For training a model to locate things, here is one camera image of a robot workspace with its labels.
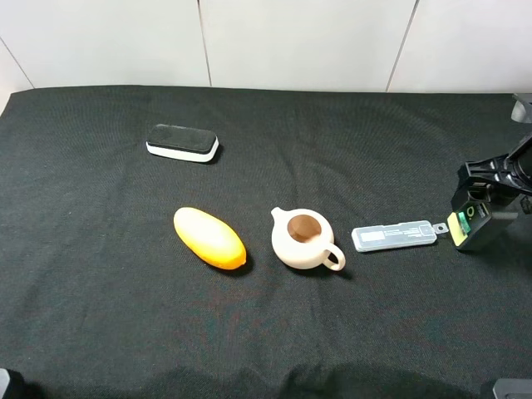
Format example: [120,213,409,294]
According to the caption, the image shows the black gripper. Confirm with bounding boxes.
[451,135,531,223]

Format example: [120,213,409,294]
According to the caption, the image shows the grey bottle with black cap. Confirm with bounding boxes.
[446,203,508,252]

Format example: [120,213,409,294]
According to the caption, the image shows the clear plastic flat case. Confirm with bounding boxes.
[352,220,449,253]

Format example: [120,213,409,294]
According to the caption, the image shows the cream ceramic teapot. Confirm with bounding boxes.
[271,207,346,272]

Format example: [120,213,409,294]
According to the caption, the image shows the yellow mango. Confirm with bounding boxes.
[173,207,247,270]

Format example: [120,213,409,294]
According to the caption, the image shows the black and white eraser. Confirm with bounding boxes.
[145,124,219,163]

